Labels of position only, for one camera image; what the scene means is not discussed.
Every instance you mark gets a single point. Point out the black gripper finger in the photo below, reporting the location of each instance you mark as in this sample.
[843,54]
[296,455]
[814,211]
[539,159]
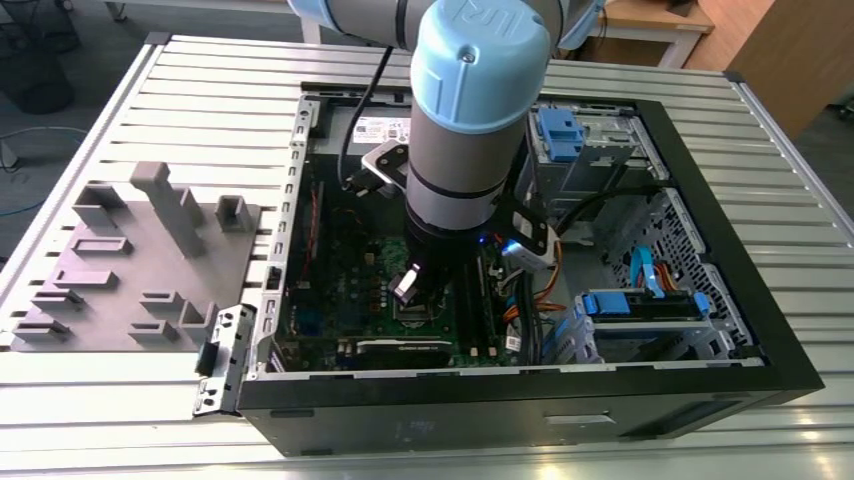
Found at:
[404,286]

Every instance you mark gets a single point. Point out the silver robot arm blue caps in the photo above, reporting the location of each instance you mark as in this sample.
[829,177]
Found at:
[467,150]

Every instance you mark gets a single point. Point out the CPU socket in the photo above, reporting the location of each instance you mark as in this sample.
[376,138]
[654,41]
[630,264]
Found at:
[400,317]

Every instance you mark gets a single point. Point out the green motherboard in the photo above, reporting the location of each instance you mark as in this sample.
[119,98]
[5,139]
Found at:
[374,310]

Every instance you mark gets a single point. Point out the black RAM slot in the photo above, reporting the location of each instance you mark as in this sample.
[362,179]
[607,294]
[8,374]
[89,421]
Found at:
[487,310]
[470,320]

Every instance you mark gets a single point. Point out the black graphics card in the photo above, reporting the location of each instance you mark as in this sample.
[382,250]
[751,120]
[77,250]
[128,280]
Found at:
[400,354]

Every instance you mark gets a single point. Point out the hard disk in blue carrier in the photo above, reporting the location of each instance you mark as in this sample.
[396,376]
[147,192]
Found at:
[610,305]

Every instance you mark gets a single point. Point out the black open PC case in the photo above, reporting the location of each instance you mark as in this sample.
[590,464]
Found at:
[467,415]

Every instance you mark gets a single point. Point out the grey power supply white label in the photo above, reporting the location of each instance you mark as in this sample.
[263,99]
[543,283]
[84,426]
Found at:
[334,130]

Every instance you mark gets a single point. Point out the blue plastic drive latch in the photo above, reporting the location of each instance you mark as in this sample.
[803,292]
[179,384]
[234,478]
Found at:
[562,135]

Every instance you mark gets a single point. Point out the grey plastic parts rack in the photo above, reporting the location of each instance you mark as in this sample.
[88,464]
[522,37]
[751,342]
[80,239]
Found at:
[133,300]

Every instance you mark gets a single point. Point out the wooden cabinet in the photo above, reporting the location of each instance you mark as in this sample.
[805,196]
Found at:
[787,60]

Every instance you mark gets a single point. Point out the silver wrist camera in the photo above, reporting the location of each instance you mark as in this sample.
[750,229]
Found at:
[534,250]

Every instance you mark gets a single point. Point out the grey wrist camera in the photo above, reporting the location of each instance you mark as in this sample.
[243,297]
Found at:
[383,165]

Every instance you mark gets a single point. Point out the blue plastic drive bracket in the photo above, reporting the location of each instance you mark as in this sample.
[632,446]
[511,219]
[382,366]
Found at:
[563,345]

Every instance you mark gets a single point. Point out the silver hinged slot bracket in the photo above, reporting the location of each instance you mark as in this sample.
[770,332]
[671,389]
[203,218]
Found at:
[230,350]

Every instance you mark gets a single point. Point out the wooden desk white frame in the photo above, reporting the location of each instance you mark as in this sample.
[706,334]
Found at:
[640,20]

